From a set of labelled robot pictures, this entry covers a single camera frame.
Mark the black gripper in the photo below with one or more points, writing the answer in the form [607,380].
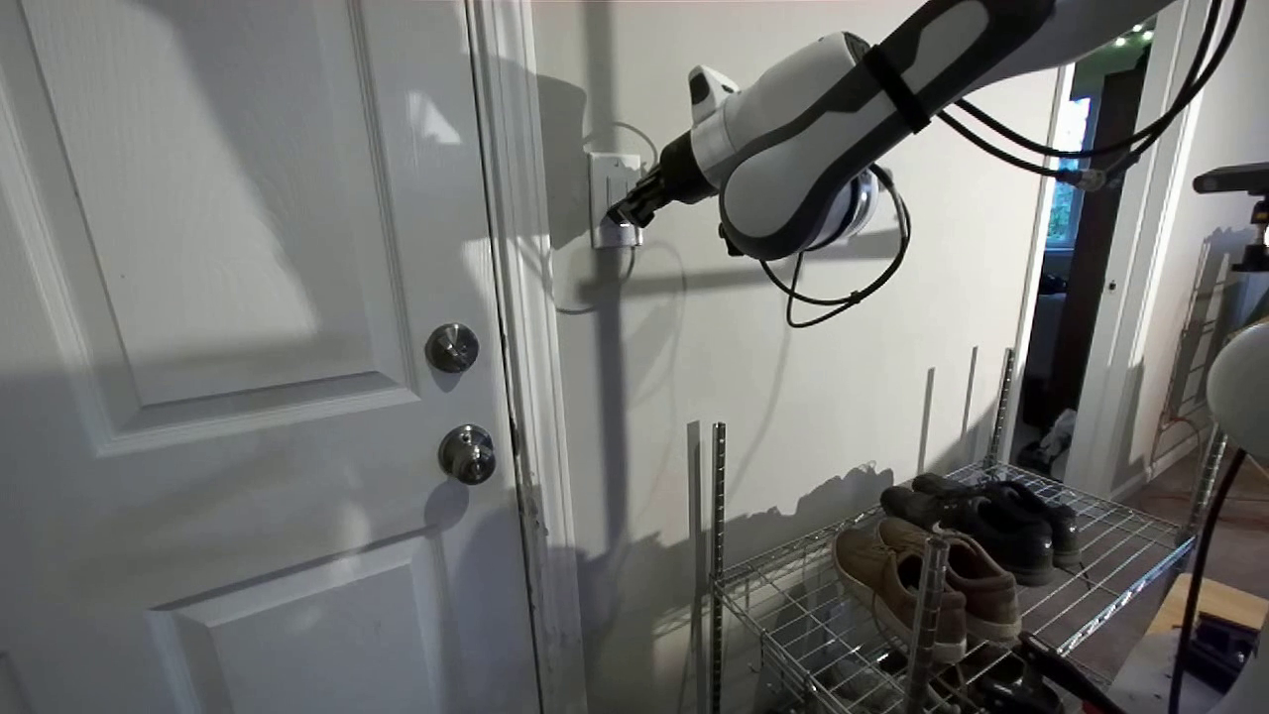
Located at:
[684,173]

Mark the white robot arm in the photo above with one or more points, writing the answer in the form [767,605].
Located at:
[783,149]

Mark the silver deadbolt lock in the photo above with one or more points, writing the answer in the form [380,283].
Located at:
[451,345]

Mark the silver door knob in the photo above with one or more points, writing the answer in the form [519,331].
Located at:
[466,453]

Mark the tan shoe left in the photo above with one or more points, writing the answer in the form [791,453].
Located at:
[884,565]

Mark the tan shoe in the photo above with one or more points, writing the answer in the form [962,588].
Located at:
[988,588]
[884,565]

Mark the black sneaker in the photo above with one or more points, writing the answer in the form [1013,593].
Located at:
[909,506]
[1024,532]

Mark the black sneaker far left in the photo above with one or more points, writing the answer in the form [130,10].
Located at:
[1024,532]

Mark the white front door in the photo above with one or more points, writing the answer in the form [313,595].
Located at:
[227,234]

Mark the tan shoe right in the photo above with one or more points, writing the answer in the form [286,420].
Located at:
[988,588]

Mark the wooden board on floor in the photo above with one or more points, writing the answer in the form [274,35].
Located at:
[1213,600]

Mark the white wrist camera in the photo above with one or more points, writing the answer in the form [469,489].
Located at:
[708,91]

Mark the white wire shoe rack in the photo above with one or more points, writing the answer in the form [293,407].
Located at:
[829,654]

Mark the camera tripod stand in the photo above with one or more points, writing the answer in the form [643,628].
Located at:
[1221,464]

